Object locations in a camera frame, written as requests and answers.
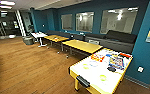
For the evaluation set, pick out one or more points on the orange red game box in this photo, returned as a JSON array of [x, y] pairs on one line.
[[98, 56]]

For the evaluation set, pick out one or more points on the blue board game box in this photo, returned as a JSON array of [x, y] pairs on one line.
[[116, 62]]

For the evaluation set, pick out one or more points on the flat red item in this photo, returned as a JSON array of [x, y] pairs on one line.
[[125, 55]]

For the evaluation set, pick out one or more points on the small black item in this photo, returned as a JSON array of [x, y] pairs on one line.
[[111, 69]]

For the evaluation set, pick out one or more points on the dark round waste bin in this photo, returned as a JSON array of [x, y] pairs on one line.
[[28, 40]]

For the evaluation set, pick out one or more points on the dark grey sofa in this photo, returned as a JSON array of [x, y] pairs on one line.
[[117, 41]]

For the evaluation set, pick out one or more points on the ceiling light panel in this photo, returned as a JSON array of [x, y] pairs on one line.
[[7, 2], [5, 7]]

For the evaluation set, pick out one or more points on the white pillar outlet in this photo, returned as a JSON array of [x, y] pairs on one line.
[[140, 69]]

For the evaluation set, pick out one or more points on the small white table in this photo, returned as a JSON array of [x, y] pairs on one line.
[[38, 34]]

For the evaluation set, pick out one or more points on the interior glass window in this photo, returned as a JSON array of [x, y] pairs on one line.
[[84, 22], [119, 20], [66, 22]]

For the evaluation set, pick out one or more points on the wooden rectangular table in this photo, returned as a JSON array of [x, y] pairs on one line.
[[56, 38], [82, 46]]

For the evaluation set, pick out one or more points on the long dark bench sofa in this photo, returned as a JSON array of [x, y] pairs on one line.
[[64, 34]]

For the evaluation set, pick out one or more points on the yellow air hockey table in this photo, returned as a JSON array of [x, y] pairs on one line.
[[91, 76]]

